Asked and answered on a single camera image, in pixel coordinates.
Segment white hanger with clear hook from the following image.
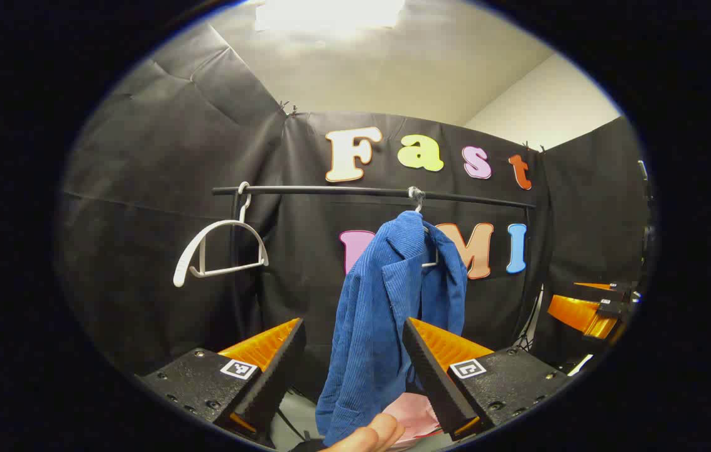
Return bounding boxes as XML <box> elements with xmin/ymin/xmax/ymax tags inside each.
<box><xmin>407</xmin><ymin>186</ymin><xmax>440</xmax><ymax>269</ymax></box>

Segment white plastic hanger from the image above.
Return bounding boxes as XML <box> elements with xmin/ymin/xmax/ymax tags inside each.
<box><xmin>173</xmin><ymin>181</ymin><xmax>269</xmax><ymax>288</ymax></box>

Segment ceiling light panel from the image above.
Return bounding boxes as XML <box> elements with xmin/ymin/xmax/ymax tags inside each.
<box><xmin>254</xmin><ymin>0</ymin><xmax>406</xmax><ymax>32</ymax></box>

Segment black backdrop stand legs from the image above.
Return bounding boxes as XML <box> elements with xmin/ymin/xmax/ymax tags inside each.
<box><xmin>514</xmin><ymin>282</ymin><xmax>546</xmax><ymax>352</ymax></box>

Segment blue corduroy jacket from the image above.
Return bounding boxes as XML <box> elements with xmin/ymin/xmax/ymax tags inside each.
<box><xmin>316</xmin><ymin>210</ymin><xmax>469</xmax><ymax>448</ymax></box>

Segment pink laundry hamper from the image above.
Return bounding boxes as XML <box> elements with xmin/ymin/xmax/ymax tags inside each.
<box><xmin>383</xmin><ymin>392</ymin><xmax>445</xmax><ymax>451</ymax></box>

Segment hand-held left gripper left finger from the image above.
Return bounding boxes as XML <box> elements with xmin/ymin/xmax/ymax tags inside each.
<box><xmin>134</xmin><ymin>317</ymin><xmax>307</xmax><ymax>448</ymax></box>

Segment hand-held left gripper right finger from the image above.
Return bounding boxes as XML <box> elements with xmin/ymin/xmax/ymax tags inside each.
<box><xmin>401</xmin><ymin>317</ymin><xmax>574</xmax><ymax>441</ymax></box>

